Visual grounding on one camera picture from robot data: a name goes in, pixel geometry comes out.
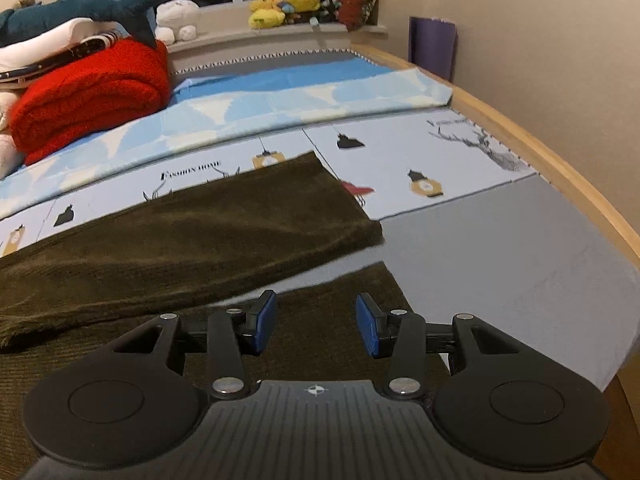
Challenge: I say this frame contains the red fleece blanket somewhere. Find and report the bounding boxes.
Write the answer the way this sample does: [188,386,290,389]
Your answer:
[10,37,174,166]

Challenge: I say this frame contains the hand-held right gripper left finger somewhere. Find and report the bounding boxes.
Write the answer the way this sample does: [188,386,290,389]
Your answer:
[95,290,277,402]

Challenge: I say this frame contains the dark patterned folded cloth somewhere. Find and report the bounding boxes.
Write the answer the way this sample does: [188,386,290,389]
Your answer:
[0,30,126,87]

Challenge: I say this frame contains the purple board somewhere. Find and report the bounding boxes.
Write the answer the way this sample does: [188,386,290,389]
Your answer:
[408,16,457,84]

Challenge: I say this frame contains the dark blue shark plush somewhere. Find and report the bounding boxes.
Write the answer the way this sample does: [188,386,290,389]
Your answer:
[0,0,177,49]

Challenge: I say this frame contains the white windowsill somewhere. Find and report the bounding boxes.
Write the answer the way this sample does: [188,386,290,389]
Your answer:
[165,22,389,55]

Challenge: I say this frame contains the dark olive corduroy pants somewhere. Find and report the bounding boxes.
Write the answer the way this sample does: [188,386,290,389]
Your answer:
[0,150,453,468]

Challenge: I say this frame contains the blue patterned blanket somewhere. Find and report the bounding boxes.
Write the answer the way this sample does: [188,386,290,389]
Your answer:
[0,55,455,198]

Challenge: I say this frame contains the black and white plush toy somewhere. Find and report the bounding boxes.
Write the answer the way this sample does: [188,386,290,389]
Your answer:
[317,0,343,24]

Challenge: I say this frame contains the white folded blanket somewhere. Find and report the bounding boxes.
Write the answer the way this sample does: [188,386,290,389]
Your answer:
[0,17,126,73]

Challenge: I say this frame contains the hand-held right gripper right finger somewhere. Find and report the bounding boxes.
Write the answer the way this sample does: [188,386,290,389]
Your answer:
[356,294,540,402]

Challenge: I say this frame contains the yellow duck plush toy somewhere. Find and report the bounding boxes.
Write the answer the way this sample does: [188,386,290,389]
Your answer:
[248,0,288,30]

